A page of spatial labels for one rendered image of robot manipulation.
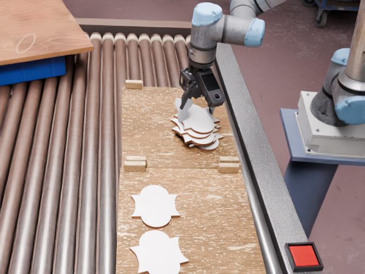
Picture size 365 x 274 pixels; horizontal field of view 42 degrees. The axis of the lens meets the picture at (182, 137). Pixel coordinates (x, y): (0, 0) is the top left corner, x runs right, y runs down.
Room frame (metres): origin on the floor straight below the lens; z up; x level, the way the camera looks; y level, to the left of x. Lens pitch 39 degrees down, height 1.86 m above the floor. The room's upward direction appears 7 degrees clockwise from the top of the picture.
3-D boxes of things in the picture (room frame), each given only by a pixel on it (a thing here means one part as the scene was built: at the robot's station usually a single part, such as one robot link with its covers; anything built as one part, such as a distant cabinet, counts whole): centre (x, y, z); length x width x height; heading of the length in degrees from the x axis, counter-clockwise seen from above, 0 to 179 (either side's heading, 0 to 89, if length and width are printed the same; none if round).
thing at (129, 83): (1.36, 0.19, 0.95); 0.06 x 0.02 x 0.03; 100
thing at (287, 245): (0.74, -0.33, 0.92); 0.08 x 0.08 x 0.02; 11
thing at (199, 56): (1.17, -0.02, 1.21); 0.08 x 0.08 x 0.05
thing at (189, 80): (1.18, -0.02, 1.13); 0.09 x 0.08 x 0.12; 31
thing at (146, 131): (1.19, 0.02, 0.93); 0.41 x 0.35 x 0.02; 10
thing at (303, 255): (0.74, -0.33, 0.92); 0.06 x 0.06 x 0.01; 11
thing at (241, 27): (1.19, -0.13, 1.29); 0.11 x 0.11 x 0.08; 89
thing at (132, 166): (0.96, 0.12, 0.95); 0.06 x 0.02 x 0.03; 99
